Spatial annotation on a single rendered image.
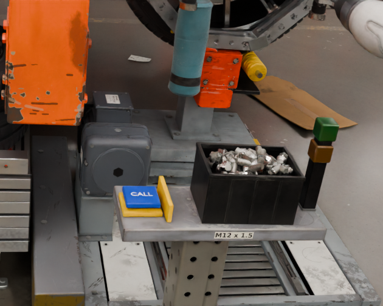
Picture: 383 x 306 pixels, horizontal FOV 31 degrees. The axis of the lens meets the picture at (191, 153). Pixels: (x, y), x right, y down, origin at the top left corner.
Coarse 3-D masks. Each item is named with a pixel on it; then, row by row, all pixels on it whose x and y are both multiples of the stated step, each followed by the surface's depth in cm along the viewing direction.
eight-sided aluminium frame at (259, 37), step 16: (160, 0) 190; (304, 0) 199; (160, 16) 192; (176, 16) 193; (272, 16) 204; (288, 16) 200; (224, 32) 203; (240, 32) 204; (256, 32) 203; (272, 32) 201; (224, 48) 200; (240, 48) 201; (256, 48) 202
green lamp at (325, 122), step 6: (318, 120) 143; (324, 120) 143; (330, 120) 144; (318, 126) 143; (324, 126) 141; (330, 126) 142; (336, 126) 142; (312, 132) 146; (318, 132) 143; (324, 132) 142; (330, 132) 142; (336, 132) 143; (318, 138) 143; (324, 138) 143; (330, 138) 143
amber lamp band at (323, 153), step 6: (312, 138) 147; (312, 144) 145; (312, 150) 145; (318, 150) 144; (324, 150) 144; (330, 150) 144; (312, 156) 145; (318, 156) 145; (324, 156) 145; (330, 156) 145; (318, 162) 145; (324, 162) 146
